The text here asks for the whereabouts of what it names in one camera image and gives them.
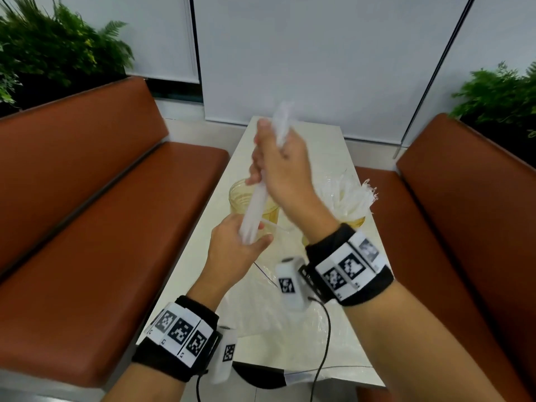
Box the orange leather bench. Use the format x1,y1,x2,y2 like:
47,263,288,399
0,75,230,389
355,112,536,402

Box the white roller blind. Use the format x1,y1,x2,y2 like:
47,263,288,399
41,0,200,84

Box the black marker wristband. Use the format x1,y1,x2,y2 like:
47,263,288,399
132,295,222,382
304,223,395,307

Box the person's right hand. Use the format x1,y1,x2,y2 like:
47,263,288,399
246,118,341,244

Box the person's right forearm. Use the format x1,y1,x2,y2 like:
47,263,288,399
293,213,508,402

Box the black planter box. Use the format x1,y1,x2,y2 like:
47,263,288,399
0,73,128,118
458,117,536,168

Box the green fern plants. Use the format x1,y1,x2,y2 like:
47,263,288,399
450,60,536,138
0,0,135,105

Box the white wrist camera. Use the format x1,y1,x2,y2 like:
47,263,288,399
209,326,238,385
275,256,313,311

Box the thin black window bar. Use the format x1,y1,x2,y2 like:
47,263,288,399
393,0,478,160

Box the clear plastic bag white label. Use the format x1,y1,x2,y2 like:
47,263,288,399
234,288,377,388

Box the yellow plastic jar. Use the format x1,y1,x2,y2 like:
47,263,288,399
301,213,366,247
228,178,280,239

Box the person's left hand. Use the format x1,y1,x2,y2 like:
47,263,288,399
200,213,274,298

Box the clear zip plastic bag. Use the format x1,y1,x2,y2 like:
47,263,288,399
216,246,332,344

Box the bundle of white straws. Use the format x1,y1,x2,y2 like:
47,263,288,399
238,100,294,246

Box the black table base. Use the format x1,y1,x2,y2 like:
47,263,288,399
232,361,290,390

